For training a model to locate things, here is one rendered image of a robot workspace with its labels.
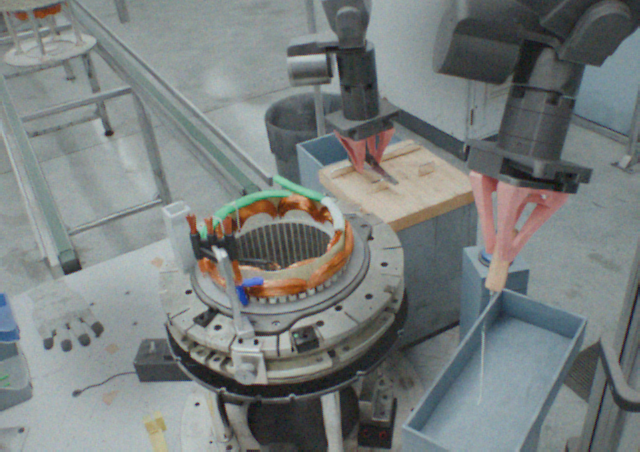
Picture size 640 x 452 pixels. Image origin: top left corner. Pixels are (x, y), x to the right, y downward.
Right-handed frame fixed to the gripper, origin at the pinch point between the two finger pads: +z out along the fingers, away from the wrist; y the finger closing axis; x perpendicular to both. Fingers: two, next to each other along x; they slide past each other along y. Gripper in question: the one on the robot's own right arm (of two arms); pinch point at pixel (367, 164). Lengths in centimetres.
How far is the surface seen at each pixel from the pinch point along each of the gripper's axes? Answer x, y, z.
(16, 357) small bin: -26, 64, 28
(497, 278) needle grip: 43.3, 11.7, -11.2
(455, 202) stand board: 12.1, -8.0, 4.7
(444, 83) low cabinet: -158, -135, 75
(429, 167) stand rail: 4.2, -9.1, 2.3
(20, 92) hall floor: -416, 51, 99
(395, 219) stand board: 11.9, 2.9, 3.1
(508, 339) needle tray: 36.5, 3.3, 7.5
